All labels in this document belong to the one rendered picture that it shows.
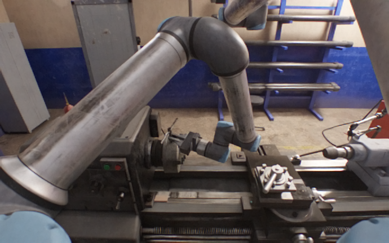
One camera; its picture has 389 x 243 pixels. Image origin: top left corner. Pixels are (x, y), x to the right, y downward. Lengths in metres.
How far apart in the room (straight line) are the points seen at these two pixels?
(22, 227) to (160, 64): 0.39
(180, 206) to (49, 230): 1.06
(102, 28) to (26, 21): 1.51
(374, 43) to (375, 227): 0.32
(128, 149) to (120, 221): 0.50
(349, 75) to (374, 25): 4.76
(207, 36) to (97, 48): 4.01
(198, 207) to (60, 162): 1.01
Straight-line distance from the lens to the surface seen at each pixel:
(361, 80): 5.47
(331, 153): 1.53
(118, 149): 1.06
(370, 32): 0.51
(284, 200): 1.17
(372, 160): 1.67
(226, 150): 1.04
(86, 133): 0.44
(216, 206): 1.33
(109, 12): 4.30
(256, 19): 1.07
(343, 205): 1.62
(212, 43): 0.54
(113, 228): 1.38
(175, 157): 1.19
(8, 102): 4.54
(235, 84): 0.62
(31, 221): 0.35
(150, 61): 0.51
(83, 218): 1.46
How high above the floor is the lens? 1.90
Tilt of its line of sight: 29 degrees down
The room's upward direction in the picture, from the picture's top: 1 degrees counter-clockwise
